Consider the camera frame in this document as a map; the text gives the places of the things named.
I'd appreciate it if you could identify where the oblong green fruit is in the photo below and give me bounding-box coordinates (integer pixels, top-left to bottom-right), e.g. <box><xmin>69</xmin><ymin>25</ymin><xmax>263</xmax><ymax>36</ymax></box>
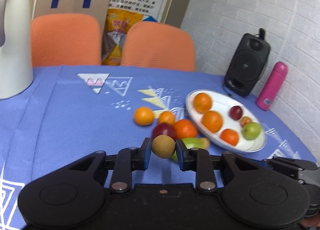
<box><xmin>182</xmin><ymin>137</ymin><xmax>210</xmax><ymax>149</ymax></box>

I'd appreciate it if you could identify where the bumpy mandarin orange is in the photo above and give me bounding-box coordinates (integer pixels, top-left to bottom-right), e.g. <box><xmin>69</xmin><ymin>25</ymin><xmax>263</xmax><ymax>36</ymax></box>
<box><xmin>173</xmin><ymin>119</ymin><xmax>198</xmax><ymax>139</ymax></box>

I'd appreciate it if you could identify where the small tan longan fruit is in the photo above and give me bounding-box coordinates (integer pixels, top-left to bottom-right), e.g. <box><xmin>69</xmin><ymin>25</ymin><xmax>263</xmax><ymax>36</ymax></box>
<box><xmin>151</xmin><ymin>135</ymin><xmax>175</xmax><ymax>158</ymax></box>

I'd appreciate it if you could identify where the small mandarin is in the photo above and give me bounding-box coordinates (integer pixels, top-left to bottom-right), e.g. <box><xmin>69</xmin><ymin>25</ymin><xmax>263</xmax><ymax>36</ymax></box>
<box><xmin>220</xmin><ymin>128</ymin><xmax>239</xmax><ymax>146</ymax></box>

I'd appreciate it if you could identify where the dark red plum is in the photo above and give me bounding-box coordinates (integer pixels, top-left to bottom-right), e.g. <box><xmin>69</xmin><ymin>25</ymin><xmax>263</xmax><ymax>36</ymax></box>
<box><xmin>151</xmin><ymin>122</ymin><xmax>177</xmax><ymax>141</ymax></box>
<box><xmin>229</xmin><ymin>106</ymin><xmax>243</xmax><ymax>121</ymax></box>

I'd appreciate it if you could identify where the large orange front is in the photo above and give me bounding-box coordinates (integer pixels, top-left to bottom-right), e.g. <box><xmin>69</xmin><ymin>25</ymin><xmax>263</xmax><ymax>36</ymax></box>
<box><xmin>193</xmin><ymin>93</ymin><xmax>213</xmax><ymax>114</ymax></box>

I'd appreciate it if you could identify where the dark red plum front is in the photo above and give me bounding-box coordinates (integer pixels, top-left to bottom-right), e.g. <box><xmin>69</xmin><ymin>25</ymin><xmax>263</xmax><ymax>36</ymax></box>
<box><xmin>229</xmin><ymin>106</ymin><xmax>243</xmax><ymax>121</ymax></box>

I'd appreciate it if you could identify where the round green apple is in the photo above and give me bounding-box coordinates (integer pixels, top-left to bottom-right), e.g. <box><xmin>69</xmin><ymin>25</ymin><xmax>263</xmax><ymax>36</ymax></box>
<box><xmin>242</xmin><ymin>122</ymin><xmax>261</xmax><ymax>140</ymax></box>

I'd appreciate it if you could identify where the small red-yellow plum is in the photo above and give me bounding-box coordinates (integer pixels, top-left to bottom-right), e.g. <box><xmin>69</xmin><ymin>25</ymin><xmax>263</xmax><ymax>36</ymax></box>
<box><xmin>240</xmin><ymin>116</ymin><xmax>252</xmax><ymax>128</ymax></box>

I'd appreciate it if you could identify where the small orange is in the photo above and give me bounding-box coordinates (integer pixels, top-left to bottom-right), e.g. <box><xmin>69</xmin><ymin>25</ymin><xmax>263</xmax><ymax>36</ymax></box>
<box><xmin>133</xmin><ymin>107</ymin><xmax>155</xmax><ymax>126</ymax></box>
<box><xmin>158</xmin><ymin>111</ymin><xmax>176</xmax><ymax>125</ymax></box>

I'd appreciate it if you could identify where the white round plate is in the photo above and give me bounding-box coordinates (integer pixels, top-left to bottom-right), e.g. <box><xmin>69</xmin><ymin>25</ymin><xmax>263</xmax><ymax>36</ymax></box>
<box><xmin>185</xmin><ymin>89</ymin><xmax>267</xmax><ymax>154</ymax></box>

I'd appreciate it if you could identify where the blue patterned tablecloth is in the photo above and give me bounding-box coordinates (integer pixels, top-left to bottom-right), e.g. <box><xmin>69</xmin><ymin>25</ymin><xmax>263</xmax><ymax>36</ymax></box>
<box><xmin>1</xmin><ymin>66</ymin><xmax>319</xmax><ymax>229</ymax></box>

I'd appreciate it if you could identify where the pink thermos bottle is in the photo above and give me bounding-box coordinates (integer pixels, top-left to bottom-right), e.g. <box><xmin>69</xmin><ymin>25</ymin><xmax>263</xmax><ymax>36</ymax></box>
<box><xmin>255</xmin><ymin>62</ymin><xmax>288</xmax><ymax>111</ymax></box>

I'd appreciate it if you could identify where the black speaker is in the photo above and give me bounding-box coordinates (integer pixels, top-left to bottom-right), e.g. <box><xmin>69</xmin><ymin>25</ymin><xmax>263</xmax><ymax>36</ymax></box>
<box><xmin>223</xmin><ymin>28</ymin><xmax>271</xmax><ymax>97</ymax></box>

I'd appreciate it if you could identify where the right orange chair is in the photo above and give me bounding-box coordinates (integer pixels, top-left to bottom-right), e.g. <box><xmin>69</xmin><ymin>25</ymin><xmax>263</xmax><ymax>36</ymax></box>
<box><xmin>120</xmin><ymin>21</ymin><xmax>196</xmax><ymax>72</ymax></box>

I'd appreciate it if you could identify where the orange chair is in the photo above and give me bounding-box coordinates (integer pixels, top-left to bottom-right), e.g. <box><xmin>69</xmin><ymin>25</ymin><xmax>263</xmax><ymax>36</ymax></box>
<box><xmin>31</xmin><ymin>14</ymin><xmax>101</xmax><ymax>67</ymax></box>
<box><xmin>120</xmin><ymin>21</ymin><xmax>196</xmax><ymax>72</ymax></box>

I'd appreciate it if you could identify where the left orange chair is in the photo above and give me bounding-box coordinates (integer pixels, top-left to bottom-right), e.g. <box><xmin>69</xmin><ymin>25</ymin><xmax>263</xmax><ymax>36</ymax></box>
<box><xmin>31</xmin><ymin>14</ymin><xmax>101</xmax><ymax>67</ymax></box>

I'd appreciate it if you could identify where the yellow snack bag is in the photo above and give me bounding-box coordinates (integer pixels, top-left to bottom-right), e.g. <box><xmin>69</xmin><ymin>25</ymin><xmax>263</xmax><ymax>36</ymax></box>
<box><xmin>101</xmin><ymin>9</ymin><xmax>144</xmax><ymax>66</ymax></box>

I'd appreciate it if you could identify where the white thermos jug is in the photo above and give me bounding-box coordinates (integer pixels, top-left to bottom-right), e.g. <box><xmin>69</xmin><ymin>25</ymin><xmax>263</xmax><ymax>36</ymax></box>
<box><xmin>1</xmin><ymin>0</ymin><xmax>34</xmax><ymax>100</ymax></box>

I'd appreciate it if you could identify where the brown paper bag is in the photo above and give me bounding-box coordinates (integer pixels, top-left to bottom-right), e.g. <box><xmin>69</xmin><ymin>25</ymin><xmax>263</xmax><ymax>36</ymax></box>
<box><xmin>33</xmin><ymin>0</ymin><xmax>109</xmax><ymax>35</ymax></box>

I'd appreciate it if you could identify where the black speaker cable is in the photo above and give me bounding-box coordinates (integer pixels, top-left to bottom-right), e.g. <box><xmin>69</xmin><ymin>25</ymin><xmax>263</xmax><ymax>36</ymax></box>
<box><xmin>223</xmin><ymin>83</ymin><xmax>235</xmax><ymax>98</ymax></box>

